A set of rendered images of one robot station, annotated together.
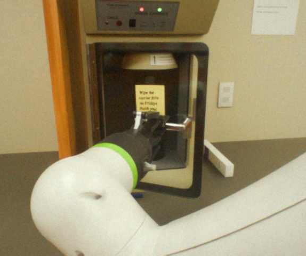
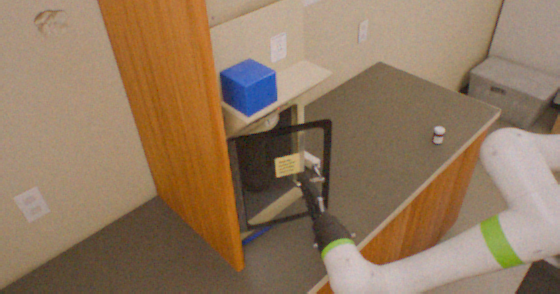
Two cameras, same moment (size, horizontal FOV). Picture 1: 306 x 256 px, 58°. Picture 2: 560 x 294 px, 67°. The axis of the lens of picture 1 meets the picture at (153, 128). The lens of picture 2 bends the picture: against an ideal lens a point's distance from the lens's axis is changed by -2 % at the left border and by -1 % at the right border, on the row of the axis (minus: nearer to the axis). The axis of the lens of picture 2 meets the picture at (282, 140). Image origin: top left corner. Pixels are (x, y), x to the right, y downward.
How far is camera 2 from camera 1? 92 cm
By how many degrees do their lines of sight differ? 37
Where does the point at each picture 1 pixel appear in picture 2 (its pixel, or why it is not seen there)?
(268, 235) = (455, 269)
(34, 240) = not seen: outside the picture
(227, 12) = not seen: outside the picture
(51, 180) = (355, 280)
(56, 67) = (227, 182)
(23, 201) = (187, 281)
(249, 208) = (446, 263)
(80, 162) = (357, 265)
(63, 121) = (233, 214)
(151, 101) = (289, 165)
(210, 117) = not seen: hidden behind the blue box
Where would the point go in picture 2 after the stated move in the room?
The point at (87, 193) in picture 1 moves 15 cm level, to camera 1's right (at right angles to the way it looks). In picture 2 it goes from (369, 276) to (412, 245)
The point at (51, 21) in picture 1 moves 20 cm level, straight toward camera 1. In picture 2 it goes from (223, 153) to (289, 185)
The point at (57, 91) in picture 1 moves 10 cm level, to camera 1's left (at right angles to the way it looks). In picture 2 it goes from (229, 197) to (196, 214)
